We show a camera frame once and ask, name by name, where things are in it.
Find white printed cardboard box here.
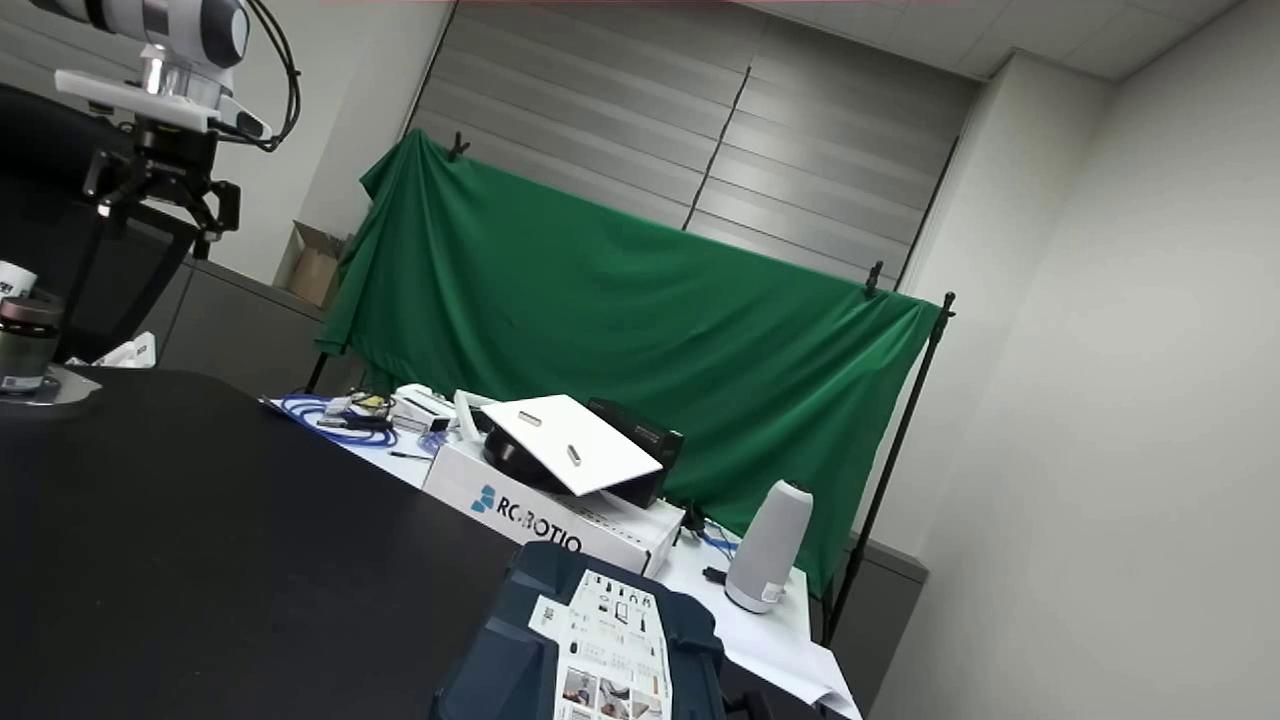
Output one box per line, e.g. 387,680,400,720
420,437,689,581

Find dark green medicine bottle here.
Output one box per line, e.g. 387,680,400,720
0,258,69,402

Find brown cardboard box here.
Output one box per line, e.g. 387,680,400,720
273,216,352,321

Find blue plastic case white label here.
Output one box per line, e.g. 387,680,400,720
427,537,732,720

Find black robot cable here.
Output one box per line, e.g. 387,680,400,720
237,0,308,154

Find black device under board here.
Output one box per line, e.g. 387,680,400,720
476,396,689,513

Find small white box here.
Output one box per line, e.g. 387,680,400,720
385,382,460,442

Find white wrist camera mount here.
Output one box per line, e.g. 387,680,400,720
50,42,273,144

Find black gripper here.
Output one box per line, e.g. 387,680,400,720
79,142,247,263

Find large black monitor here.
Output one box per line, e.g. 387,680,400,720
0,79,197,368

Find grey window blinds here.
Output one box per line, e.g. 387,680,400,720
408,0,984,296

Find black backdrop stand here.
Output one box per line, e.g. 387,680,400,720
811,258,958,651

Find blue coiled cable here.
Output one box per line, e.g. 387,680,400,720
266,389,402,451

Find white crumpled paper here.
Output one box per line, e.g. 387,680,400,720
90,330,162,376

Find green backdrop cloth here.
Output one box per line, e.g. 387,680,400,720
314,129,945,598

